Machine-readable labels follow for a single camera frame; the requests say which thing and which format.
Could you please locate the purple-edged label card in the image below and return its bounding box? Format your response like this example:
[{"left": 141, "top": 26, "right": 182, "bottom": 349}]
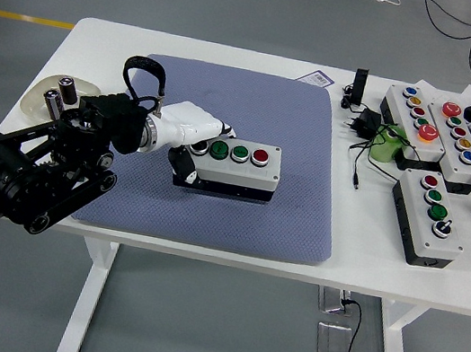
[{"left": 298, "top": 66, "right": 335, "bottom": 89}]

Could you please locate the dark red cylinder, silver cap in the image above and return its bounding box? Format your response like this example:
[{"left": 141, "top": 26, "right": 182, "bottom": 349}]
[{"left": 55, "top": 74, "right": 83, "bottom": 107}]

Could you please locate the black adapter cord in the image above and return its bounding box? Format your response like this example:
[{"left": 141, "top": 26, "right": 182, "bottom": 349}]
[{"left": 341, "top": 118, "right": 412, "bottom": 199}]

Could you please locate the metal floor socket plate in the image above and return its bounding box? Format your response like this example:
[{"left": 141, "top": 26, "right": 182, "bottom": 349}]
[
  {"left": 312, "top": 320, "right": 359, "bottom": 352},
  {"left": 315, "top": 285, "right": 358, "bottom": 319}
]

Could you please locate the beige shallow tray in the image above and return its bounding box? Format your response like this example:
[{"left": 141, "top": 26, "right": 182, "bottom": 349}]
[{"left": 16, "top": 67, "right": 103, "bottom": 133}]

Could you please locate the white and black robot left hand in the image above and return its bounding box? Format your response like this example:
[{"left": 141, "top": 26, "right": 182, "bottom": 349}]
[{"left": 143, "top": 96, "right": 243, "bottom": 193}]

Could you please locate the black cylinder, silver cap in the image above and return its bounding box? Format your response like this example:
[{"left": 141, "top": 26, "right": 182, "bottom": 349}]
[{"left": 39, "top": 88, "right": 67, "bottom": 121}]

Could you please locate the green cup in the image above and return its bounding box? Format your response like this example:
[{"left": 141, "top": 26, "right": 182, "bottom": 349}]
[{"left": 366, "top": 121, "right": 411, "bottom": 167}]

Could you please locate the five-button box, lit red button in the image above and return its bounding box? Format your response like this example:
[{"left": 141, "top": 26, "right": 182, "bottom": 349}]
[{"left": 369, "top": 80, "right": 457, "bottom": 178}]

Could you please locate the black power adapter plug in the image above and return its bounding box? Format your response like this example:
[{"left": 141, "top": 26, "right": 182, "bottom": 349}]
[{"left": 340, "top": 104, "right": 385, "bottom": 143}]

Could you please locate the grey four-control button box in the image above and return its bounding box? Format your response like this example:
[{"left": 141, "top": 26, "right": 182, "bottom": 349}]
[
  {"left": 379, "top": 165, "right": 471, "bottom": 275},
  {"left": 169, "top": 128, "right": 286, "bottom": 207}
]

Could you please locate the blue-grey textured mat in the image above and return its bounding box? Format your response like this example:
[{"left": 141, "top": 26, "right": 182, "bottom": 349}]
[{"left": 69, "top": 43, "right": 361, "bottom": 270}]

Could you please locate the black upright charger stand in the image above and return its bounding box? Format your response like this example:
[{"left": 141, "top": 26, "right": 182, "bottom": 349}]
[{"left": 349, "top": 66, "right": 370, "bottom": 108}]

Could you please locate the five-button box, red mushroom button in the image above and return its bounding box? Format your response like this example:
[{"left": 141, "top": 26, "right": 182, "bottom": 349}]
[{"left": 413, "top": 98, "right": 471, "bottom": 197}]

